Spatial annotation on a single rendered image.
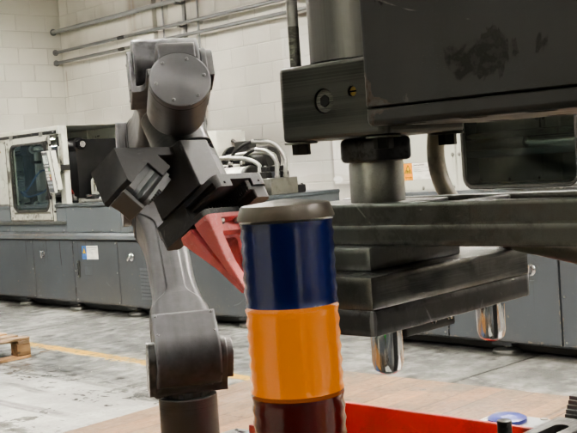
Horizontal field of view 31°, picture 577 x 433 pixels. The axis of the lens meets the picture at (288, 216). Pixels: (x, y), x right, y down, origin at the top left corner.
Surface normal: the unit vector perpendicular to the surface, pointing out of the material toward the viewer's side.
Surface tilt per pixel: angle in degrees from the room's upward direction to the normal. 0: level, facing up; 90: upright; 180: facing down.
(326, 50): 90
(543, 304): 90
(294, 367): 76
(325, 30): 90
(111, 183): 88
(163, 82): 64
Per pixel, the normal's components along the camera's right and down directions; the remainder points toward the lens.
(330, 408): 0.64, -0.25
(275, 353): -0.42, -0.17
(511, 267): 0.73, -0.01
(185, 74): 0.15, -0.41
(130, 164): 0.61, -0.51
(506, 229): -0.68, 0.08
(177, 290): 0.07, -0.77
